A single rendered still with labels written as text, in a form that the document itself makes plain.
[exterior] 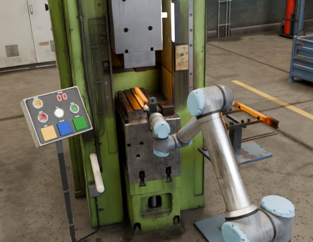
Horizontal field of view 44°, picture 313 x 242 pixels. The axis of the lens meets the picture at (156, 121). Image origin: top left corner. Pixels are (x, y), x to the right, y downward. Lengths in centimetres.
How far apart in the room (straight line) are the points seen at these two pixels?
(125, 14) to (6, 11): 532
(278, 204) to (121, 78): 161
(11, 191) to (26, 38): 436
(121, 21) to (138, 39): 15
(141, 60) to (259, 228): 126
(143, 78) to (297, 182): 169
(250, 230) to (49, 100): 132
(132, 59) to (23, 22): 532
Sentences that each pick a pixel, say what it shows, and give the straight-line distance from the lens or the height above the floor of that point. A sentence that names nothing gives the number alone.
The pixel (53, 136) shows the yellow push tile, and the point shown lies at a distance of 228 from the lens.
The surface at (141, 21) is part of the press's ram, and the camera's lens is 241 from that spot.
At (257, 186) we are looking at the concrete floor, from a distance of 359.
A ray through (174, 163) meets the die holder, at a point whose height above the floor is 57.
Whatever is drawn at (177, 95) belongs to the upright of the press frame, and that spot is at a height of 100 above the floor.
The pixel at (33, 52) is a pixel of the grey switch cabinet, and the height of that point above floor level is 32.
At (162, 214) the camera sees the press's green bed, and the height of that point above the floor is 15.
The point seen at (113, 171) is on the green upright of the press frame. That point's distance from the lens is 287.
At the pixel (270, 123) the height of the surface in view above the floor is 94.
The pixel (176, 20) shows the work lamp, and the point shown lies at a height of 152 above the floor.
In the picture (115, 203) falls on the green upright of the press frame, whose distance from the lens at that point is 302.
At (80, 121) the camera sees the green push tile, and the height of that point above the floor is 102.
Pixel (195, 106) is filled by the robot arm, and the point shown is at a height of 129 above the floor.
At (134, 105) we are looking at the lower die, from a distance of 260.
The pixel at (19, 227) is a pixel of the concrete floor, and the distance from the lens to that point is 331.
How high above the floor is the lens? 192
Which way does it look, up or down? 23 degrees down
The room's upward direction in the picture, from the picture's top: 2 degrees counter-clockwise
